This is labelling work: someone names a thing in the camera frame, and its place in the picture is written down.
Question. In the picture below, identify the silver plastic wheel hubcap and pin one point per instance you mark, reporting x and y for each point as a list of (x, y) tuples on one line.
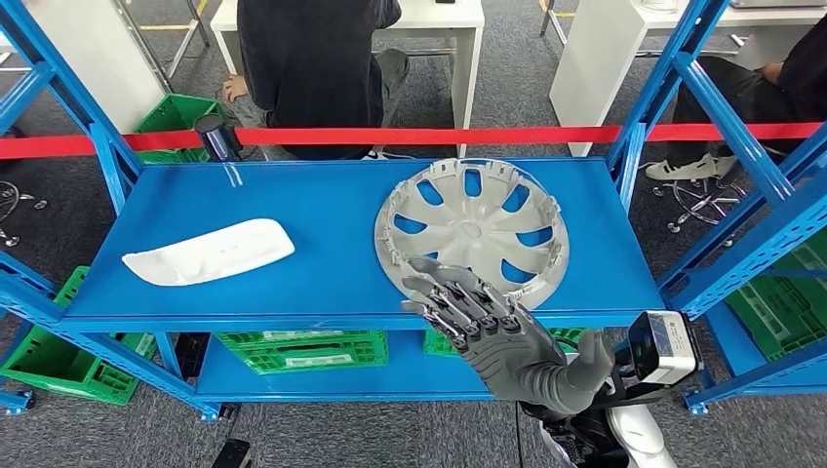
[(472, 229)]

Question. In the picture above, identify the white cabinet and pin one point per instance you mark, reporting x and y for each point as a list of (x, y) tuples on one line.
[(110, 58)]

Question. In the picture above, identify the red barrier belt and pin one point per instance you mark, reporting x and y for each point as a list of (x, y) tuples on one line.
[(168, 140), (517, 136)]

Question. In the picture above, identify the white desk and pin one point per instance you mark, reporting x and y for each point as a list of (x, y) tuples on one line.
[(465, 64), (594, 77)]

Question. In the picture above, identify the grey laptop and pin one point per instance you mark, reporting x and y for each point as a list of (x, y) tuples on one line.
[(775, 3)]

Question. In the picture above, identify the chrome barrier stanchion post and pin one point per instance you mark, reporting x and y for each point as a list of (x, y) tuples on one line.
[(216, 139)]

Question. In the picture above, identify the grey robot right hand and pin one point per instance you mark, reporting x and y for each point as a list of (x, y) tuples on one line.
[(523, 362)]

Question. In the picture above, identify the person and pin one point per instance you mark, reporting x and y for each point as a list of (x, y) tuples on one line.
[(743, 97), (310, 77)]

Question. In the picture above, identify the white plastic trim part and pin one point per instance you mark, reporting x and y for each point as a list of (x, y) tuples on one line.
[(213, 255)]

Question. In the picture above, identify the chrome office chair base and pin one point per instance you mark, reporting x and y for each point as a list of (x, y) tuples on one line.
[(701, 197), (11, 240)]

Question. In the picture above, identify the grey metal table frame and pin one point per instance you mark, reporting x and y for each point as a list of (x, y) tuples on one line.
[(147, 48)]

